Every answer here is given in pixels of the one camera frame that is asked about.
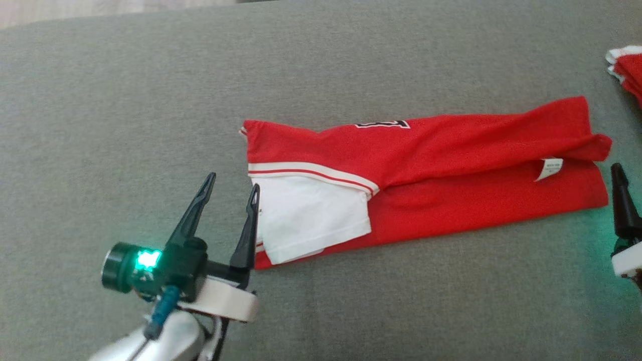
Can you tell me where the thin black cable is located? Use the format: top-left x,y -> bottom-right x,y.
213,317 -> 231,361

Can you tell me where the red white sports jersey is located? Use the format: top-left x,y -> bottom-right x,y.
239,95 -> 612,270

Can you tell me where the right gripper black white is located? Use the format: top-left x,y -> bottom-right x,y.
610,163 -> 642,279

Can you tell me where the large grey sofa seat cushion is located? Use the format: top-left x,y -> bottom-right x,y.
0,0 -> 642,361

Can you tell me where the left gripper blue cable plug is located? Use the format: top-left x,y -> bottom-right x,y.
144,285 -> 181,340

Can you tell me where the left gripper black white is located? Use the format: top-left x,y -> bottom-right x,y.
101,172 -> 260,322

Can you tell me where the red shorts white trim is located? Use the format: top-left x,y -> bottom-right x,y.
605,45 -> 642,108

